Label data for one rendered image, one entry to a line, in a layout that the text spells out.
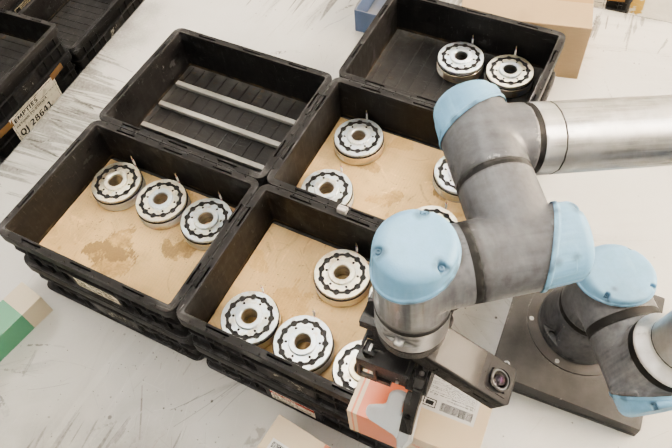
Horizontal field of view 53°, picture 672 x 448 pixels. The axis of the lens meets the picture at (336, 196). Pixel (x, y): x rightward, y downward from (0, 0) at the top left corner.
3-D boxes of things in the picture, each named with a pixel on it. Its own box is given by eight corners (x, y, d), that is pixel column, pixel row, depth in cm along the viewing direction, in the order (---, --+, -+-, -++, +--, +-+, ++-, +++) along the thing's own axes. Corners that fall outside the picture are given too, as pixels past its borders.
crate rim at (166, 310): (264, 188, 128) (262, 181, 126) (174, 321, 114) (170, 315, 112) (99, 125, 141) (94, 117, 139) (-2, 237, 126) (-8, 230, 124)
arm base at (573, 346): (628, 303, 127) (647, 280, 119) (614, 377, 120) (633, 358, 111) (547, 276, 130) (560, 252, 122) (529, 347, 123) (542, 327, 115)
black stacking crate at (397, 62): (556, 74, 153) (566, 35, 144) (513, 170, 139) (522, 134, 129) (394, 29, 165) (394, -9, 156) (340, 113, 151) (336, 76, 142)
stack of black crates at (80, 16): (103, 31, 275) (71, -41, 247) (166, 48, 266) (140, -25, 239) (43, 100, 255) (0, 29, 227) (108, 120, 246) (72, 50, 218)
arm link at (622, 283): (614, 266, 120) (641, 228, 109) (647, 337, 113) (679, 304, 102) (549, 278, 119) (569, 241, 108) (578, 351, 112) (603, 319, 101)
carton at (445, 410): (497, 389, 89) (504, 368, 83) (470, 479, 83) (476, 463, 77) (383, 347, 94) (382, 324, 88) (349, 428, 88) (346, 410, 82)
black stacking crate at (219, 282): (460, 292, 124) (465, 260, 114) (393, 442, 109) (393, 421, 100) (272, 217, 136) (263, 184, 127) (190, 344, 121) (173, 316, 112)
